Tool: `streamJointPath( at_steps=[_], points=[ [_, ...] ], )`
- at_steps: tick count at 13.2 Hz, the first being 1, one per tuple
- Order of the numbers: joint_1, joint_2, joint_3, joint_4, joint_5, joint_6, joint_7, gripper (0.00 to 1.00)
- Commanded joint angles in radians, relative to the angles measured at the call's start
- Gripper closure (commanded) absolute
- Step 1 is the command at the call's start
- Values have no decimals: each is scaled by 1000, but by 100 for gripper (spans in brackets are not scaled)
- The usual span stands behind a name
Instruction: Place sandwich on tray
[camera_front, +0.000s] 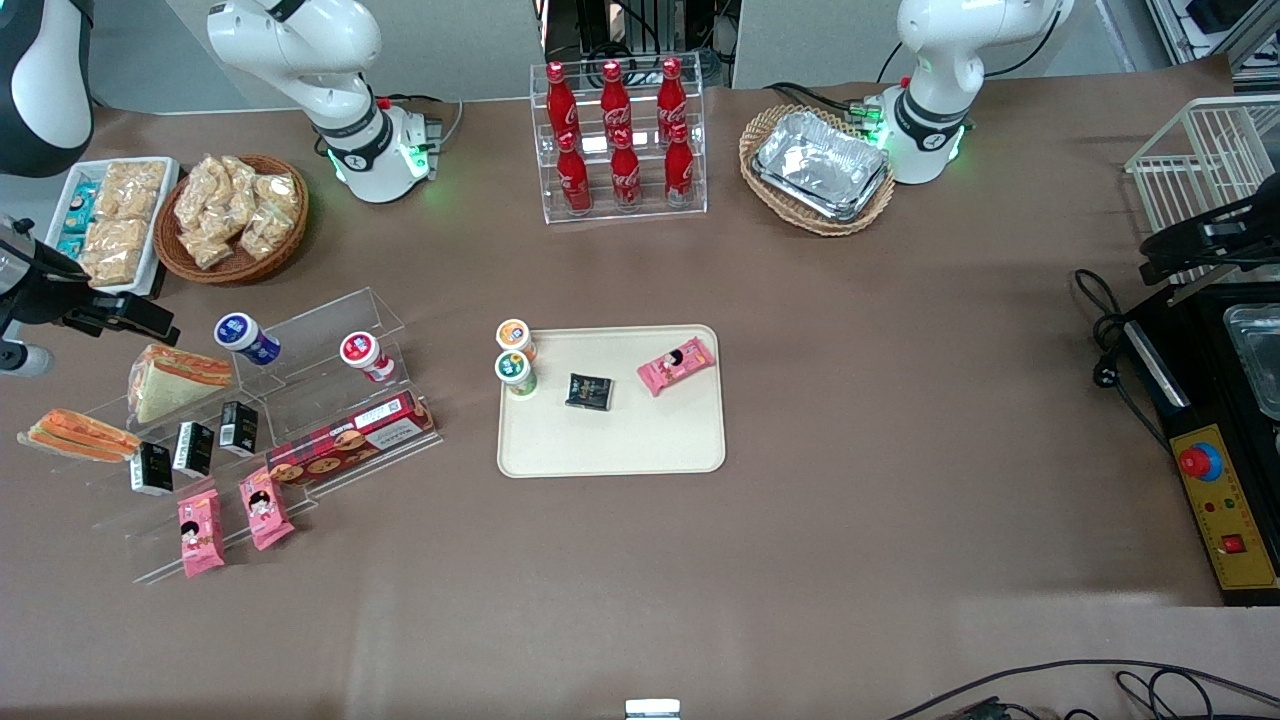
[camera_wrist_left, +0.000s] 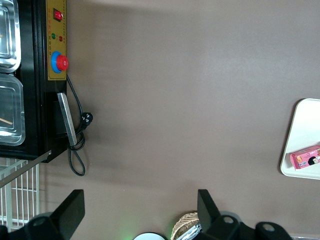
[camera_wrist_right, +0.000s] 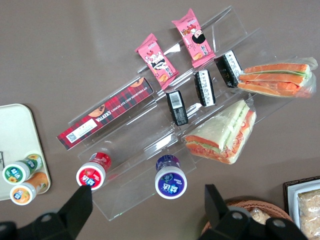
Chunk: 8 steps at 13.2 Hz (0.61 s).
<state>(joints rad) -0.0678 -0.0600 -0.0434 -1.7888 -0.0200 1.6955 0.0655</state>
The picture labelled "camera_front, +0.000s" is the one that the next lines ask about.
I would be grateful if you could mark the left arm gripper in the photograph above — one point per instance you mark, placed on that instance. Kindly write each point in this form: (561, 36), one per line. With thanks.
(1192, 238)

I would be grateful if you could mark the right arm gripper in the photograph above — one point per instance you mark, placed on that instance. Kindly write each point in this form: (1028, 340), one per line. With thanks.
(40, 290)

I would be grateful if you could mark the triangle sandwich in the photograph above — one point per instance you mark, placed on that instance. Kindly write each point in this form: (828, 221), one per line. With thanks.
(80, 437)
(165, 390)

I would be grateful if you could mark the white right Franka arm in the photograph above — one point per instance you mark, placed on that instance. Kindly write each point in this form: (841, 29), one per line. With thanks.
(340, 60)

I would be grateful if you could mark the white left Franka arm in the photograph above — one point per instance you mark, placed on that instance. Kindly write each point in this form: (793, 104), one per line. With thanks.
(940, 60)

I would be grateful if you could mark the aluminium foil tray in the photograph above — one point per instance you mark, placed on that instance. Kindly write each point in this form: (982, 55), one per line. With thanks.
(820, 165)

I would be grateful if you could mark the beige plastic serving tray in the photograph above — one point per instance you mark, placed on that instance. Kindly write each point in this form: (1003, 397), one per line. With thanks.
(650, 435)

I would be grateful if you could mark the grey metal strip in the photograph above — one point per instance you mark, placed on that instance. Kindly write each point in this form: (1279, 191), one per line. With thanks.
(1195, 288)

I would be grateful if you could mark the flat rice cracker pack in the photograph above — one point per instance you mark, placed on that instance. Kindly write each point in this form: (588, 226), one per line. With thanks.
(130, 190)
(115, 250)

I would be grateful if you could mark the white rectangular dish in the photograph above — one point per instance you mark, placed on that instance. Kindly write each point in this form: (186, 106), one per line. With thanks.
(158, 240)

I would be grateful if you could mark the black sealing machine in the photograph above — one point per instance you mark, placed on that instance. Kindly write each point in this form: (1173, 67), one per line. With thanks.
(1200, 340)

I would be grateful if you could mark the teal snack packet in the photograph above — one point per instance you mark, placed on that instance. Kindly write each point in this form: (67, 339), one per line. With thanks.
(80, 208)
(70, 246)

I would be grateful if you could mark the clear bag of crackers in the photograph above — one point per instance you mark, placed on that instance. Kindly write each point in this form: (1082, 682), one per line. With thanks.
(240, 178)
(207, 248)
(200, 195)
(278, 192)
(265, 232)

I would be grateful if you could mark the blue-lid yogurt cup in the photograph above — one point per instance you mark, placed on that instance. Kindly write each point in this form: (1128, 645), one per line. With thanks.
(240, 332)

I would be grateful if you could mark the dark brown wicker basket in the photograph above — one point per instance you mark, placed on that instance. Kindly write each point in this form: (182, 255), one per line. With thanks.
(240, 270)

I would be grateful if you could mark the steel food container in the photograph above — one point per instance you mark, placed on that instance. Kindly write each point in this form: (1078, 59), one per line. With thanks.
(1260, 360)

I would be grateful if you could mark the small black carton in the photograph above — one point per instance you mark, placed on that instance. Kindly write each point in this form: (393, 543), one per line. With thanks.
(238, 428)
(151, 468)
(193, 449)

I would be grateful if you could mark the clear acrylic tiered shelf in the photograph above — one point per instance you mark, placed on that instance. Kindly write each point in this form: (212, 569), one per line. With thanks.
(310, 395)

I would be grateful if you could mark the red emergency stop button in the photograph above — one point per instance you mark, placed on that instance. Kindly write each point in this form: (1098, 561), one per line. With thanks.
(1198, 461)

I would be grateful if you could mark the pink snack pack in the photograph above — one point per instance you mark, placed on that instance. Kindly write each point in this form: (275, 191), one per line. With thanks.
(200, 535)
(675, 366)
(265, 510)

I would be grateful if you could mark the red-lid yogurt cup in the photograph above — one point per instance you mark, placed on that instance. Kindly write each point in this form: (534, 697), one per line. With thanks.
(358, 350)

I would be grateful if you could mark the red cookie box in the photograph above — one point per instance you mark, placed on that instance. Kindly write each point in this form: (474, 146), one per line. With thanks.
(350, 440)

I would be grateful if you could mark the yellow control panel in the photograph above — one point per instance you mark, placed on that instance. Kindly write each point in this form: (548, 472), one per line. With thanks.
(1215, 510)

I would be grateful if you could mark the light tan wicker basket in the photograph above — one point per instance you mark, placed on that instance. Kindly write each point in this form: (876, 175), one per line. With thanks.
(830, 226)

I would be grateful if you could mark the orange-lid cup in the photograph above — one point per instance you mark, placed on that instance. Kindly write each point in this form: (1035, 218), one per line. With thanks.
(514, 334)

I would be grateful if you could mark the green-lid cup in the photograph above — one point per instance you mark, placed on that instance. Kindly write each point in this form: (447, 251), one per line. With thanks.
(513, 368)

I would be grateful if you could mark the black flat snack packet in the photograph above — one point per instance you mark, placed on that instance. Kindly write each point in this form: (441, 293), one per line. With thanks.
(588, 392)

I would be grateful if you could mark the red cola bottle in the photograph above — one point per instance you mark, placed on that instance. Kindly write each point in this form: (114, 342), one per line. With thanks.
(671, 100)
(626, 178)
(561, 105)
(679, 172)
(615, 105)
(574, 180)

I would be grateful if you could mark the clear acrylic bottle rack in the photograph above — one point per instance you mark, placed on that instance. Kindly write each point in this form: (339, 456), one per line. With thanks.
(600, 215)

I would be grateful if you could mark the black equipment rack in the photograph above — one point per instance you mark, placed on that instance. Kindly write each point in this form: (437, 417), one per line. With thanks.
(620, 25)

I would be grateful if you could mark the small white box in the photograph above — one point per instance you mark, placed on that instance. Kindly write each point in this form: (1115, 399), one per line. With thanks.
(652, 709)

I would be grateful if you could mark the aluminium frame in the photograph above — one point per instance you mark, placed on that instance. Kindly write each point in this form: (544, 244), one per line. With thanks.
(1210, 25)

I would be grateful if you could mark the red rocker switch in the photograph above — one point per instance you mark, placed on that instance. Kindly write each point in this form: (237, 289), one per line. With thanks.
(1233, 544)

